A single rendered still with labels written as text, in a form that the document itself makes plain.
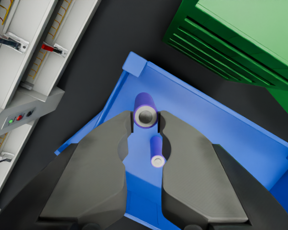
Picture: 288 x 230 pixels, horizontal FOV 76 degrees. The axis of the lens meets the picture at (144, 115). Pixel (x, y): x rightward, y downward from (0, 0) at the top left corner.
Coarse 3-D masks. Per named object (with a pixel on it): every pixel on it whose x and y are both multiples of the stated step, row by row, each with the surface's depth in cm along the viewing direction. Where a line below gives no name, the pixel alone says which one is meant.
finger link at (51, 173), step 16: (64, 160) 8; (48, 176) 7; (32, 192) 7; (48, 192) 7; (16, 208) 6; (32, 208) 6; (0, 224) 6; (16, 224) 6; (32, 224) 6; (48, 224) 6; (64, 224) 6
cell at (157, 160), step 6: (156, 138) 28; (150, 144) 27; (156, 144) 25; (150, 150) 25; (156, 150) 24; (150, 156) 24; (156, 156) 23; (162, 156) 23; (156, 162) 22; (162, 162) 23
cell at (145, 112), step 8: (136, 96) 19; (144, 96) 16; (136, 104) 14; (144, 104) 13; (152, 104) 13; (136, 112) 13; (144, 112) 13; (152, 112) 13; (136, 120) 13; (144, 120) 13; (152, 120) 13; (144, 128) 13
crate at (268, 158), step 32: (128, 64) 19; (128, 96) 27; (160, 96) 27; (192, 96) 27; (224, 128) 28; (256, 128) 23; (128, 160) 30; (256, 160) 29; (128, 192) 31; (160, 192) 31; (160, 224) 28
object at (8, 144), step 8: (32, 120) 63; (16, 128) 64; (24, 128) 65; (0, 136) 64; (8, 136) 64; (16, 136) 65; (24, 136) 66; (0, 144) 65; (8, 144) 66; (16, 144) 67; (0, 152) 66; (8, 152) 67; (16, 152) 68; (0, 160) 64; (8, 160) 67; (0, 168) 69; (8, 168) 70; (0, 176) 70; (0, 184) 72
